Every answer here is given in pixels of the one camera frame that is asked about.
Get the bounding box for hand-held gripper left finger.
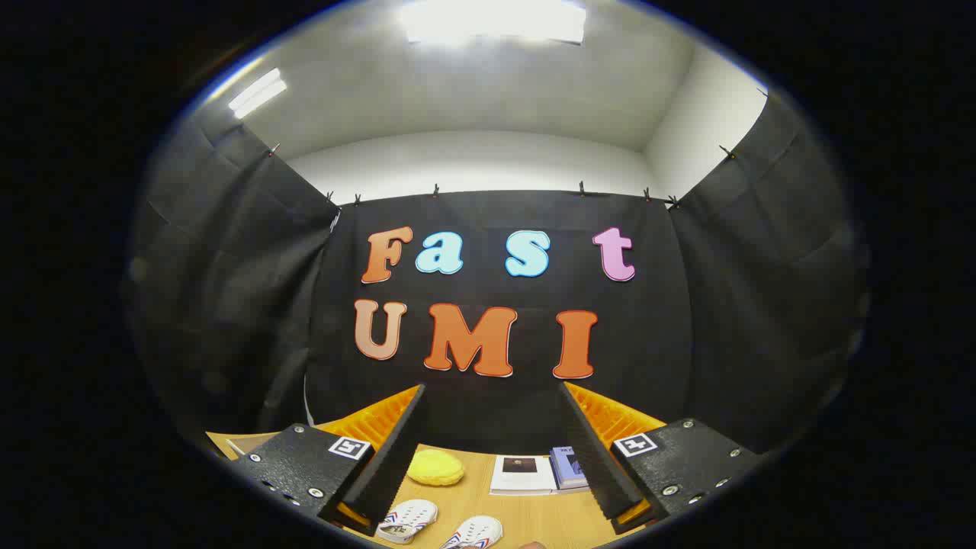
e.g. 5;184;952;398
229;384;428;537

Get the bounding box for blue book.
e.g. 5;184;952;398
549;446;589;491

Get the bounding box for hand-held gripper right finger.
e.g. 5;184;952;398
558;381;763;535

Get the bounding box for long ceiling light tube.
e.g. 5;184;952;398
227;67;289;120

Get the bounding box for white canvas shoe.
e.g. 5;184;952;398
440;516;504;549
376;499;439;544

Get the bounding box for white book dark cover photo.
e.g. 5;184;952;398
490;454;559;496

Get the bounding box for black backdrop cloth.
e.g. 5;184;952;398
126;88;870;458

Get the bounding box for large ceiling light panel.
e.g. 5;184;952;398
400;0;588;45

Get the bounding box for yellow plush toy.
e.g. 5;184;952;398
406;449;466;487

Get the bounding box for row of cloth clips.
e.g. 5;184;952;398
267;88;769;210

